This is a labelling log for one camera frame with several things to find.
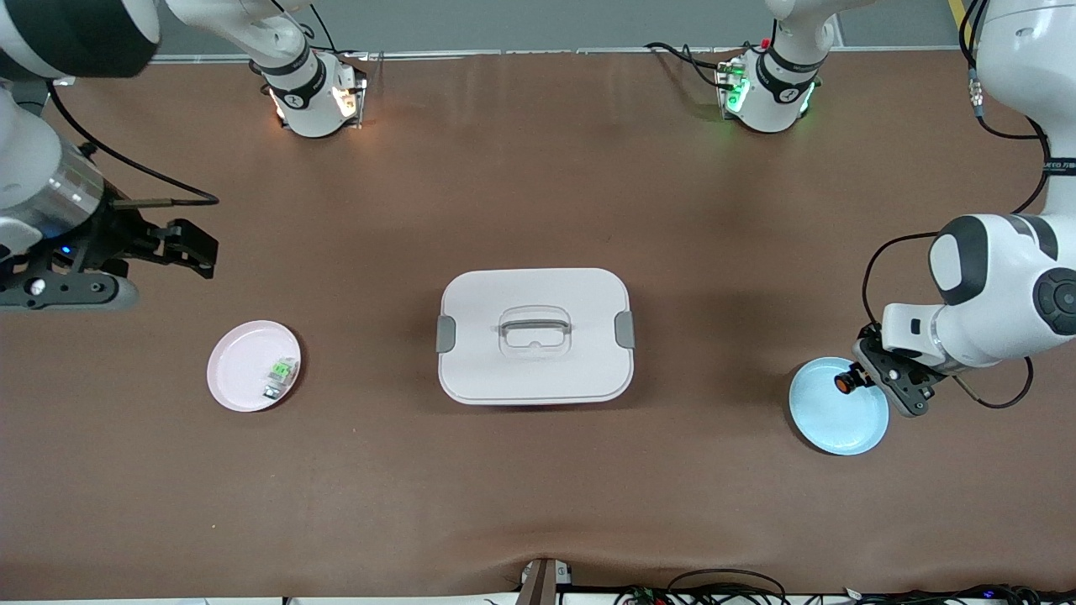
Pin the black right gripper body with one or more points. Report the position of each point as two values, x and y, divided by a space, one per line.
112 238

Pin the small orange black battery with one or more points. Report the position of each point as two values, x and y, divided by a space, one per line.
843 383

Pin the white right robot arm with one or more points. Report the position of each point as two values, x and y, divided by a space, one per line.
34 168

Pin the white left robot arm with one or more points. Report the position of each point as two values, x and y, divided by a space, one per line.
1000 294

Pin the white lidded storage box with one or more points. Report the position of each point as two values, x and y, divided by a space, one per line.
535 370

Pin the light blue round plate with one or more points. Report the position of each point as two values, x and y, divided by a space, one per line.
841 420

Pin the pink round plate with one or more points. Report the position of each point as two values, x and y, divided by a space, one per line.
248 370

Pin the green switch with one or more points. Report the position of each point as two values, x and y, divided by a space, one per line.
283 370

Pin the metal table edge bracket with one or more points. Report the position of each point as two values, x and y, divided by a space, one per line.
542 580

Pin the silver table edge rail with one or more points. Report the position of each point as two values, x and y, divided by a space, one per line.
546 52

